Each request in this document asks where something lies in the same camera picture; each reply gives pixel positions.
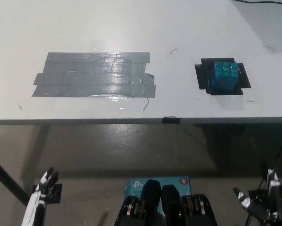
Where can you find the teal cardboard router box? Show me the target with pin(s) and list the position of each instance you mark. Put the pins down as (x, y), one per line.
(136, 186)

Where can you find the black tape marked spot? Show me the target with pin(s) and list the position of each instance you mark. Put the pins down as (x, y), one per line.
(203, 75)

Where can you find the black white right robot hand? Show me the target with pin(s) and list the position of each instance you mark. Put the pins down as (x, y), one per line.
(272, 204)

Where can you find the black table leg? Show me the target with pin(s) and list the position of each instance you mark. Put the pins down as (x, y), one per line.
(9, 176)

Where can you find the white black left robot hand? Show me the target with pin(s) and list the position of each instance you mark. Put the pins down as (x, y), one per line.
(38, 195)

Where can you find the grey duct tape patch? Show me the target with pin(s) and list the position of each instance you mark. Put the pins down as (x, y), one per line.
(91, 75)

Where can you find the blue green rubik's cube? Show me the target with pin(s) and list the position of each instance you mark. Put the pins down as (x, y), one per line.
(223, 77)

